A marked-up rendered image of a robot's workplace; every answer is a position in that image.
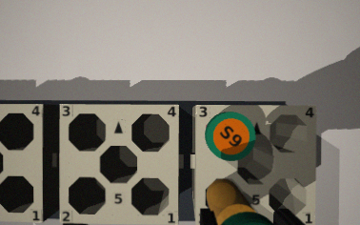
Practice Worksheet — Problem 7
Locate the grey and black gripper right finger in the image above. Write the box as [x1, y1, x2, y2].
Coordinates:
[273, 209, 306, 225]

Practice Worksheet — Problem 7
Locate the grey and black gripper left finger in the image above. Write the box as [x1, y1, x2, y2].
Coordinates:
[200, 208, 218, 225]

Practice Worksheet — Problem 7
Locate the conical tube with pink liquid and green cap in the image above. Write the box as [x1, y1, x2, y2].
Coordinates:
[205, 112, 256, 161]

